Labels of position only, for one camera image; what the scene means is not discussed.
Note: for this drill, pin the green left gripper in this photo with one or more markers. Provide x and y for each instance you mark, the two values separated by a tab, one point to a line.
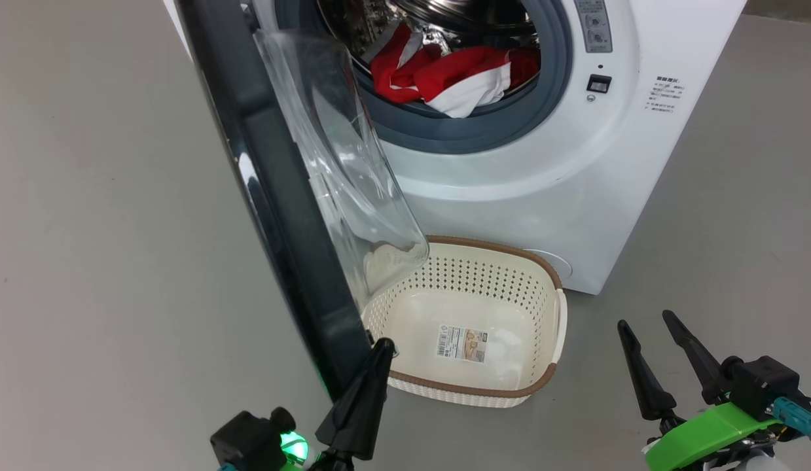
294	448

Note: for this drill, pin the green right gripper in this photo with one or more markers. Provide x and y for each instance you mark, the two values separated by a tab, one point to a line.
700	438

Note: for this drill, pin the red and white garment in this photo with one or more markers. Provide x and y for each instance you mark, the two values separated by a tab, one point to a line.
457	72

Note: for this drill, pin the cream laundry basket brown rim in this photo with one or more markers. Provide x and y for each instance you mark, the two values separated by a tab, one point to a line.
412	327

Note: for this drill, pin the printed barcode label sticker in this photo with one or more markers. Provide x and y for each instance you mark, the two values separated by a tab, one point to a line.
461	344

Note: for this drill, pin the white front-load washing machine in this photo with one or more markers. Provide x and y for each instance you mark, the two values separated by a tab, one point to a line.
575	196

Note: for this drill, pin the black door latch socket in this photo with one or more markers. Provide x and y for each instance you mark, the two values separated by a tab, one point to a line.
599	84

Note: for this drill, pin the stainless steel washer drum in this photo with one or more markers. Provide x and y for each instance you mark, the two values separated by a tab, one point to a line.
470	16

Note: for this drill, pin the round white filter cover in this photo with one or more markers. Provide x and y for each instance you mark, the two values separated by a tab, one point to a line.
556	265

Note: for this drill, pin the grey instruction sticker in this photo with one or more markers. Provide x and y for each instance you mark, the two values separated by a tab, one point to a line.
594	26

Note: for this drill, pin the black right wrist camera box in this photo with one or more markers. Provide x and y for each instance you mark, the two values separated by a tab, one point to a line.
762	386

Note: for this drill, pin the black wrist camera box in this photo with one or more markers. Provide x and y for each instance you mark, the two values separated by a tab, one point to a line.
248	438
762	386

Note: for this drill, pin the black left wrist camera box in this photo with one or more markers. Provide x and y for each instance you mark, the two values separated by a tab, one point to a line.
248	438

